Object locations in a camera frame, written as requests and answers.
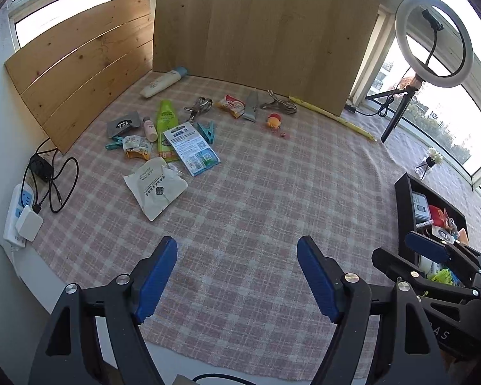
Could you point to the blue white card package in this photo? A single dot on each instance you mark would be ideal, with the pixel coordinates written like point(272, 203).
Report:
point(190, 148)

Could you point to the white power strip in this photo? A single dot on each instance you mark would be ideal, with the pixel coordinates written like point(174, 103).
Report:
point(14, 208)

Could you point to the blue clothespin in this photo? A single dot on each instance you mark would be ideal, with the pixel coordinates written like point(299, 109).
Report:
point(207, 133)
point(114, 143)

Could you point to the black organizer box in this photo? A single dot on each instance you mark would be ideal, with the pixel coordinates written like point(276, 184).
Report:
point(405, 212)

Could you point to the grey sachet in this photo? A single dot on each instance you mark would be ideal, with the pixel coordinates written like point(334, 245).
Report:
point(122, 125)

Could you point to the small white carton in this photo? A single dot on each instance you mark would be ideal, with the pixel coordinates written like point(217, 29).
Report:
point(420, 206)

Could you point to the white orange snack sachet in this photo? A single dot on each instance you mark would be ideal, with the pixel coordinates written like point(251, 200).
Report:
point(138, 147)

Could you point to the grey tube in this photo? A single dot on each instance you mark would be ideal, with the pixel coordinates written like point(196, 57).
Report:
point(251, 106)

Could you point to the black power adapter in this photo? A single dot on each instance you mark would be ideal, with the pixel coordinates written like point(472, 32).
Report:
point(41, 168)

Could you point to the white desktop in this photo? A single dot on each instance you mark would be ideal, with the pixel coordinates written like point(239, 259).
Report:
point(24, 272)

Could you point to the red white creamer packet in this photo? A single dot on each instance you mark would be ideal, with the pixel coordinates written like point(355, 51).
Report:
point(231, 105)

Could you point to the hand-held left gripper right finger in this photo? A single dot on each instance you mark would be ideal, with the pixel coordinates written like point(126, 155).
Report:
point(318, 280)

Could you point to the yellow stick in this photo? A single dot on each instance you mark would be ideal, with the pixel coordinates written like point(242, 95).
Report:
point(328, 114)

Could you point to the large metal clip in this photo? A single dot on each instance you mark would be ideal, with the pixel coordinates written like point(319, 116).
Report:
point(198, 108)
point(280, 104)

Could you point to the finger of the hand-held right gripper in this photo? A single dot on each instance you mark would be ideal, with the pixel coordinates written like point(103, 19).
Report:
point(389, 262)
point(425, 246)

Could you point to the yellow-green small fan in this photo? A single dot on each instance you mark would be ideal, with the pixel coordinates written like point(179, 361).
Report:
point(441, 277)

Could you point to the red snack packet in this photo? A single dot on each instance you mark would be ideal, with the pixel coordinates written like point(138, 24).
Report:
point(436, 214)

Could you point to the green tube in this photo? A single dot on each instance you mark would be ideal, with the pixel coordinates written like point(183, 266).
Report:
point(166, 118)

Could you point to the small pink bottle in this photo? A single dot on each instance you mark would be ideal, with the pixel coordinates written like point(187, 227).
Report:
point(149, 129)

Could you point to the white lotion bottle blue cap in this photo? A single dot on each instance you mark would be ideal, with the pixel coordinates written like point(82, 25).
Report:
point(160, 84)

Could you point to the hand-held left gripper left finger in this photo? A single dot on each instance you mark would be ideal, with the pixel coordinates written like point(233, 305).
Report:
point(156, 284)

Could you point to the small flower vase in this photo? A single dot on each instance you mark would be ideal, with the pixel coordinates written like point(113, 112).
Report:
point(429, 162)

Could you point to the orange toy figure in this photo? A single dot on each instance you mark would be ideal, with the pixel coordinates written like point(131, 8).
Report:
point(274, 122)

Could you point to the white charger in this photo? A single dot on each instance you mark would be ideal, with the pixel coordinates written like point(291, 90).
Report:
point(29, 223)

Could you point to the white paper pouch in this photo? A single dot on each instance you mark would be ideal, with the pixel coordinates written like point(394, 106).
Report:
point(154, 186)

